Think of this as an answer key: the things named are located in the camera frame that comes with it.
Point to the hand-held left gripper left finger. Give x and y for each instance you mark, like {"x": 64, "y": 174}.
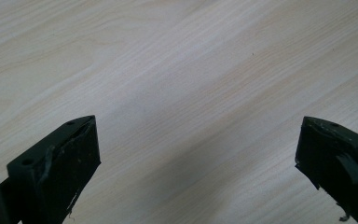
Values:
{"x": 59, "y": 174}

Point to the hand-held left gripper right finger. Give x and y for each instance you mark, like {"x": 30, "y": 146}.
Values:
{"x": 335, "y": 161}

